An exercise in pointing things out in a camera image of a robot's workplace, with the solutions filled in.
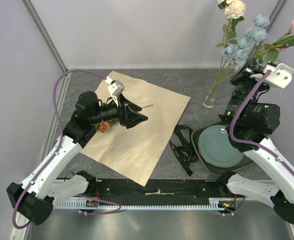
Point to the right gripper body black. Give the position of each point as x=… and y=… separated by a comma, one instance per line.
x=244, y=86

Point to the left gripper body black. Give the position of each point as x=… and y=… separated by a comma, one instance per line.
x=110, y=112

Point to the orange rose flower stem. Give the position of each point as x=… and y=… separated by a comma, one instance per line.
x=105, y=126

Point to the orange wrapping paper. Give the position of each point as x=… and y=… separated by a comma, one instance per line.
x=135, y=152

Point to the light blue flower stem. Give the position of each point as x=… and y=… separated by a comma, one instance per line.
x=251, y=36

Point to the black ribbon gold lettering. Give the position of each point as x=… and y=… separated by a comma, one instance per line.
x=185, y=153

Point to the cream white rose stem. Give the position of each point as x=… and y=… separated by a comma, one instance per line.
x=234, y=11

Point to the pink peony flower stem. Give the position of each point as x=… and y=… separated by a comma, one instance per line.
x=269, y=52

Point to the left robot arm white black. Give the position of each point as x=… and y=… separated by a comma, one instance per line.
x=36, y=197

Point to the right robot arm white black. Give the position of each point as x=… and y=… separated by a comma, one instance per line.
x=249, y=124

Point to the clear glass vase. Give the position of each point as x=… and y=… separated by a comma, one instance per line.
x=208, y=102

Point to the blue-grey ceramic plate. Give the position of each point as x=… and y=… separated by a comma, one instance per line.
x=215, y=148

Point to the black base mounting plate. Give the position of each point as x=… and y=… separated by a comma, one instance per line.
x=157, y=191

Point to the dark green tray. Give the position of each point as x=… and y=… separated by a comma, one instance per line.
x=213, y=170

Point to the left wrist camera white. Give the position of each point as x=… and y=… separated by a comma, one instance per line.
x=115, y=89

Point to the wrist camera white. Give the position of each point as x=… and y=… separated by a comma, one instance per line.
x=115, y=89
x=280, y=76

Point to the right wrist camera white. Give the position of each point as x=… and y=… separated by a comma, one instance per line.
x=280, y=76

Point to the right aluminium frame post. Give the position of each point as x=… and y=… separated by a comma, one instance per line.
x=277, y=8

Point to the aluminium frame post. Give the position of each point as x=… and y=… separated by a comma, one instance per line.
x=44, y=33
x=277, y=8

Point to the grey slotted cable duct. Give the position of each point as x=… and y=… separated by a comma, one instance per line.
x=83, y=204

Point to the left aluminium frame post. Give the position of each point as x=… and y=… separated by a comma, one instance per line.
x=44, y=33

